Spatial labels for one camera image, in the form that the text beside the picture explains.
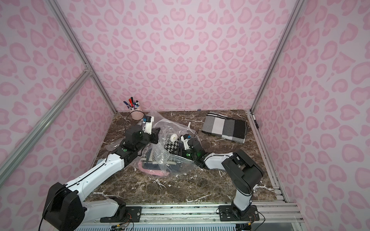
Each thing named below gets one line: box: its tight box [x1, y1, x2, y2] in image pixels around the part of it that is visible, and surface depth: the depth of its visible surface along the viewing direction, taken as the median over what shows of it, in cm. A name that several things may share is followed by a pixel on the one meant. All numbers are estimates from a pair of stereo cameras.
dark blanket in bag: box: [142, 148, 181, 173], surface depth 84 cm
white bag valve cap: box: [170, 133, 178, 142], surface depth 89 cm
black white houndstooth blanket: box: [163, 137, 180, 154], surface depth 92 cm
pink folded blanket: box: [137, 160, 172, 177], surface depth 85 cm
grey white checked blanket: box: [201, 111, 249, 144], surface depth 109 cm
